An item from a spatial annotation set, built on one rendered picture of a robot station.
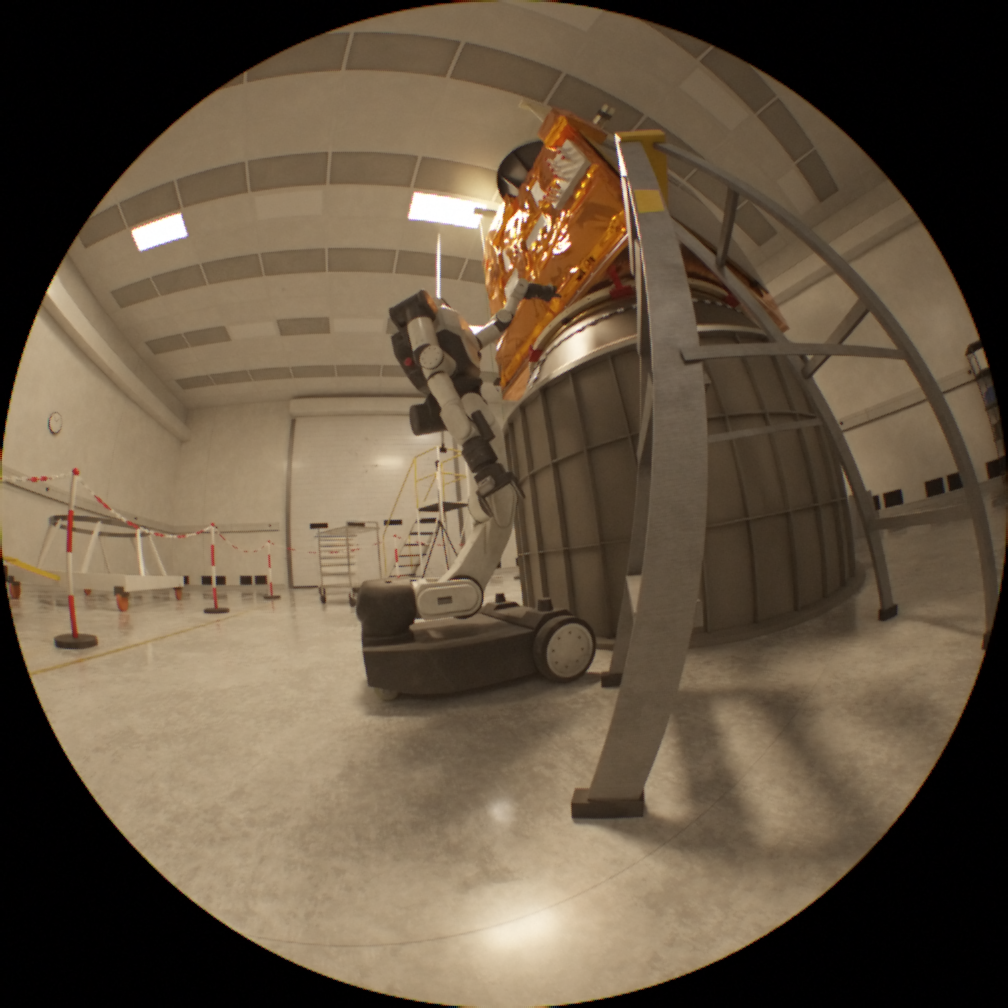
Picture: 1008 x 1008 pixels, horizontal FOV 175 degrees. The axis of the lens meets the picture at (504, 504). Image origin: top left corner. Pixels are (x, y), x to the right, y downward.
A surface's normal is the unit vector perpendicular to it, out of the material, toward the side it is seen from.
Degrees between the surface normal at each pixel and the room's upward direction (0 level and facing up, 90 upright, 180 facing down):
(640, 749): 87
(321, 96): 180
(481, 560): 90
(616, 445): 90
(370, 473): 90
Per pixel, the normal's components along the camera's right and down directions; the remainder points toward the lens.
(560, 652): 0.41, -0.19
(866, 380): -0.92, 0.04
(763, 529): -0.25, -0.13
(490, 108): 0.11, 0.98
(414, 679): 0.07, -0.17
